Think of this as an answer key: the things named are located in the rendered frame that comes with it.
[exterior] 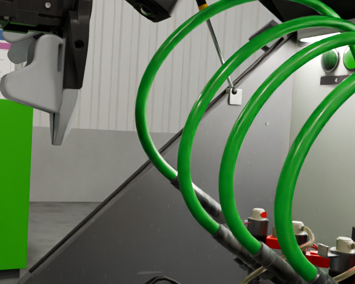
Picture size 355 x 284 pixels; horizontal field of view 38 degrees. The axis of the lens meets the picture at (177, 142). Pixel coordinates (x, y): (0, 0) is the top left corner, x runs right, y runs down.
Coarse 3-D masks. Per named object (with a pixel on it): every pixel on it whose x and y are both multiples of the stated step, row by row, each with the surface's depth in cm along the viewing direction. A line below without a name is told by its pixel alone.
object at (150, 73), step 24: (240, 0) 64; (288, 0) 68; (312, 0) 68; (192, 24) 61; (168, 48) 60; (144, 72) 60; (144, 96) 59; (144, 120) 60; (144, 144) 60; (168, 168) 61
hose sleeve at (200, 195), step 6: (168, 180) 63; (174, 180) 62; (174, 186) 63; (198, 192) 63; (204, 192) 64; (198, 198) 63; (204, 198) 64; (210, 198) 64; (204, 204) 64; (210, 204) 64; (216, 204) 65; (210, 210) 64; (216, 210) 64
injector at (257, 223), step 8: (248, 224) 68; (256, 224) 67; (264, 224) 67; (256, 232) 67; (264, 232) 67; (264, 240) 67; (232, 256) 67; (240, 264) 67; (248, 272) 68; (256, 280) 68
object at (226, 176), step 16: (352, 32) 51; (304, 48) 49; (320, 48) 49; (288, 64) 48; (304, 64) 49; (272, 80) 48; (256, 96) 47; (256, 112) 47; (240, 128) 46; (240, 144) 46; (224, 160) 46; (224, 176) 46; (224, 192) 46; (224, 208) 47; (240, 224) 47; (240, 240) 48; (256, 240) 48; (256, 256) 48; (272, 256) 49; (272, 272) 50; (288, 272) 50
